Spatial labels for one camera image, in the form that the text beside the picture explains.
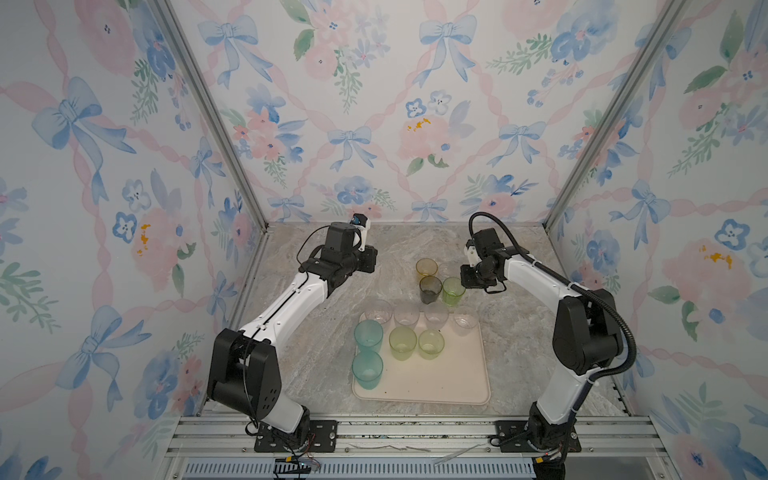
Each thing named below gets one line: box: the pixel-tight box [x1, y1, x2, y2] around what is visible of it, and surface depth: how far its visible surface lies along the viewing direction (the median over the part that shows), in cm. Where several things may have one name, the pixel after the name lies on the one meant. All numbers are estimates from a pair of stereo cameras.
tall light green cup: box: [389, 326, 417, 361], surface depth 87 cm
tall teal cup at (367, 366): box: [352, 350, 384, 390], surface depth 81 cm
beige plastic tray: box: [352, 321, 491, 405], surface depth 85 cm
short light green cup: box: [418, 329, 445, 360], surface depth 89 cm
